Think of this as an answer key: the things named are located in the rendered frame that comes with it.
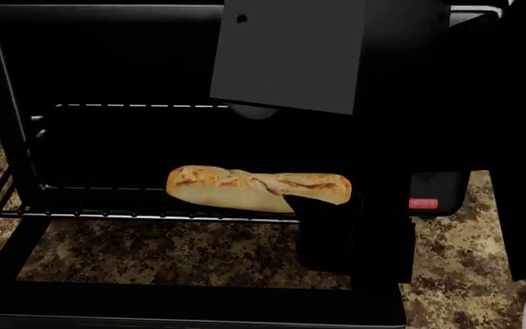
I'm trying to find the black toaster oven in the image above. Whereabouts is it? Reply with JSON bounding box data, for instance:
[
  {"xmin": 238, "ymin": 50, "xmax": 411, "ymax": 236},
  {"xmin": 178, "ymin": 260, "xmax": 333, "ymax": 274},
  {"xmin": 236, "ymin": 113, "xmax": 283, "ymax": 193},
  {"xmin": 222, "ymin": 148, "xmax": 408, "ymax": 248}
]
[{"xmin": 0, "ymin": 0, "xmax": 502, "ymax": 220}]

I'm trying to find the grey camera box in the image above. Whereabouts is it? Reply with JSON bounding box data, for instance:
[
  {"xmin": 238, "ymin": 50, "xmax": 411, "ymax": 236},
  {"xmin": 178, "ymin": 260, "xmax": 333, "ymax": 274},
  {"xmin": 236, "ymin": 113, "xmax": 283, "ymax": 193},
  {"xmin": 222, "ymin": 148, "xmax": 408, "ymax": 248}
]
[{"xmin": 208, "ymin": 0, "xmax": 367, "ymax": 116}]

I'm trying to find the black wire oven rack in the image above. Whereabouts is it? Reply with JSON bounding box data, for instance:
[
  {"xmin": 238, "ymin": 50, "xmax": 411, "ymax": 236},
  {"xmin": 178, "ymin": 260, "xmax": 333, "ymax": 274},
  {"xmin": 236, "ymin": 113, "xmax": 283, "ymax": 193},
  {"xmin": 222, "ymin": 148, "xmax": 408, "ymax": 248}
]
[{"xmin": 0, "ymin": 101, "xmax": 301, "ymax": 225}]

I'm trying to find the black glass oven door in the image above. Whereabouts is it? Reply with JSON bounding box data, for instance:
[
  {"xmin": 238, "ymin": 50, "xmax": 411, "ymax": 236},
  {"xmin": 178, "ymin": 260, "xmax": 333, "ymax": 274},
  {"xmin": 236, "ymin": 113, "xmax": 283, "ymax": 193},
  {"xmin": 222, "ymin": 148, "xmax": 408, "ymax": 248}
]
[{"xmin": 0, "ymin": 214, "xmax": 406, "ymax": 329}]

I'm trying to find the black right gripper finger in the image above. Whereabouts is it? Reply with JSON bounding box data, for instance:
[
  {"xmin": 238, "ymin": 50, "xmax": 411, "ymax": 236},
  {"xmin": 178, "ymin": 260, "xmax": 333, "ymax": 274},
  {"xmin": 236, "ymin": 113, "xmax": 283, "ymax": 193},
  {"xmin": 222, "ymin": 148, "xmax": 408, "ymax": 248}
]
[{"xmin": 283, "ymin": 193, "xmax": 353, "ymax": 276}]

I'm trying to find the red oven button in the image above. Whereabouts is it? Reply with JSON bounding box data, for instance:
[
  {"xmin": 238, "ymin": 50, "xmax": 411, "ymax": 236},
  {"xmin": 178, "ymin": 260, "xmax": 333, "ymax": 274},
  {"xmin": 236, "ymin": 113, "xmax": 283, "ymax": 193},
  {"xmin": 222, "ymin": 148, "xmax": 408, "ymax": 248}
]
[{"xmin": 408, "ymin": 197, "xmax": 439, "ymax": 210}]

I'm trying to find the golden brown baguette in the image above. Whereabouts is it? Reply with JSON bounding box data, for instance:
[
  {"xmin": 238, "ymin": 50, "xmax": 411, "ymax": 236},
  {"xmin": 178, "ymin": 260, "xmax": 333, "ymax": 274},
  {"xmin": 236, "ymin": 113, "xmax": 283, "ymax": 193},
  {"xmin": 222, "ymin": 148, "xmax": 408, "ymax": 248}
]
[{"xmin": 165, "ymin": 164, "xmax": 353, "ymax": 214}]

